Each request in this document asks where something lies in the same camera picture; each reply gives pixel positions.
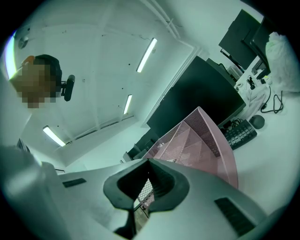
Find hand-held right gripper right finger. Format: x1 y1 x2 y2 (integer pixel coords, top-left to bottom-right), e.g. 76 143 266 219
137 158 269 240

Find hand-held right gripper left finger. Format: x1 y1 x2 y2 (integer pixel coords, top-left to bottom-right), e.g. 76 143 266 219
3 145 150 240

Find pink mesh basket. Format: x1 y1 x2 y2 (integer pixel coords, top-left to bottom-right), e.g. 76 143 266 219
136 106 239 212

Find long ceiling light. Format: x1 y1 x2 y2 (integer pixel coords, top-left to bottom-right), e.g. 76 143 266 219
123 94 134 115
42 125 67 148
136 37 158 74

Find small black keyboard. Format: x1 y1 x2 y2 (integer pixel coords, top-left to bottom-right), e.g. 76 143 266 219
221 119 258 151

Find round black mouse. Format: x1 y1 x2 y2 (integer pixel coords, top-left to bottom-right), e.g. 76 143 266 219
248 114 266 130

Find large black monitor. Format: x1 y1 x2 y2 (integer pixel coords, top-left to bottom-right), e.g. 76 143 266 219
146 55 247 142

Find person's head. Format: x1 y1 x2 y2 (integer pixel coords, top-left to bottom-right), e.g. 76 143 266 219
8 54 63 109

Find white plastic bag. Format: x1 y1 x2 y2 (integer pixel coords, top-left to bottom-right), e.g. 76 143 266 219
265 31 298 94

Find black head-mounted camera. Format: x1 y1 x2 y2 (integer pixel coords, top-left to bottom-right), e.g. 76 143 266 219
60 74 76 102

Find black looped cable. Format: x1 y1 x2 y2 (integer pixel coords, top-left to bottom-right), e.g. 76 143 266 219
261 85 285 115

